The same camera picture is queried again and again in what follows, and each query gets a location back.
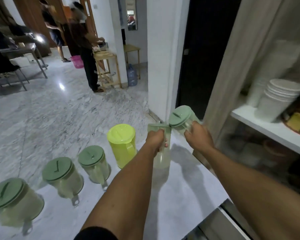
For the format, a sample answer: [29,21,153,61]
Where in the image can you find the grey metal table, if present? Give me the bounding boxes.
[0,42,48,79]

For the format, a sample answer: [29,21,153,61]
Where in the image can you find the person's left forearm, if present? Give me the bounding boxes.
[77,145,166,240]

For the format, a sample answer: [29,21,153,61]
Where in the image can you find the black sleeve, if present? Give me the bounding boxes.
[73,226,118,240]

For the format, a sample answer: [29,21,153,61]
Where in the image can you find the pink plastic bucket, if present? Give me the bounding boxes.
[70,55,84,69]

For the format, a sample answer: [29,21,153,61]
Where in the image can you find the wooden rack table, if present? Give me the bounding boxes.
[93,50,122,89]

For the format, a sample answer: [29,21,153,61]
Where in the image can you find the yellow box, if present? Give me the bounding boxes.
[285,112,300,133]

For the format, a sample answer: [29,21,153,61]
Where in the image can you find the person's right hand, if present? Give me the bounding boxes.
[184,121,215,152]

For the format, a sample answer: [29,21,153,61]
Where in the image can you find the beige cabinet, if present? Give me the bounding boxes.
[193,0,300,240]

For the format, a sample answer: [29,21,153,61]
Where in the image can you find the blue water jug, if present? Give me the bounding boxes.
[127,63,138,87]

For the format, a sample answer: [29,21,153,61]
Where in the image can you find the wooden side table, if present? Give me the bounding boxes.
[123,44,141,80]

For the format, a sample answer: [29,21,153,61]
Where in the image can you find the clear pitcher with green lid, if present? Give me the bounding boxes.
[77,145,112,191]
[168,105,203,136]
[0,177,45,236]
[42,157,85,206]

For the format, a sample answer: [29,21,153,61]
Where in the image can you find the stack of white cups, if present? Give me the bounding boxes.
[246,77,271,108]
[254,79,300,123]

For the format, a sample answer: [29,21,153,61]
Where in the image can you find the person's left hand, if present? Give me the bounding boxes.
[145,129,169,156]

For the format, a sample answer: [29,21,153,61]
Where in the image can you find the metal frame chair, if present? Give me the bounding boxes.
[0,68,30,96]

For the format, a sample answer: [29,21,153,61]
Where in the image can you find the yellow plastic pitcher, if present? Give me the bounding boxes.
[107,124,137,169]

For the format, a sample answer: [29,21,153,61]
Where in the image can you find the person's right forearm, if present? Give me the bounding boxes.
[194,145,300,240]

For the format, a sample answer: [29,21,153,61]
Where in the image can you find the white cabinet shelf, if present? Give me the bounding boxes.
[231,104,300,159]

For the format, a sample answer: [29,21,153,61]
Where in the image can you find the wall mirror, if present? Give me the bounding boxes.
[126,0,138,31]

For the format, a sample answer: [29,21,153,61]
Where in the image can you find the clear lidless plastic pitcher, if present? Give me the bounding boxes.
[147,123,172,189]

